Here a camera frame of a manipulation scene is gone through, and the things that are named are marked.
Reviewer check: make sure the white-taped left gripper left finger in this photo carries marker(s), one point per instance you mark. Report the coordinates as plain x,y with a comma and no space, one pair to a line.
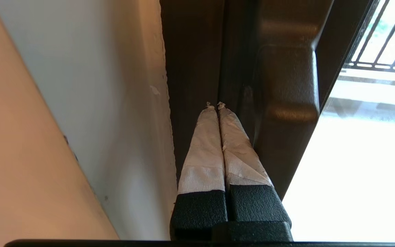
201,206

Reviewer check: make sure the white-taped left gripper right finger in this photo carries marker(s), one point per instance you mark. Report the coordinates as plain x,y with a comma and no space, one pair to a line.
252,202

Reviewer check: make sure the dark framed sliding glass door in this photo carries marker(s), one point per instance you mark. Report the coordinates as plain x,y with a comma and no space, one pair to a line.
286,68

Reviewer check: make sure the grey stone window sill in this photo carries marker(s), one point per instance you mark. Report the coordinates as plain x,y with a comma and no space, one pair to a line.
382,78

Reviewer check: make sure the long black balcony railing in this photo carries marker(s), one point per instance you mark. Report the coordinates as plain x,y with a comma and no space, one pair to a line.
382,67

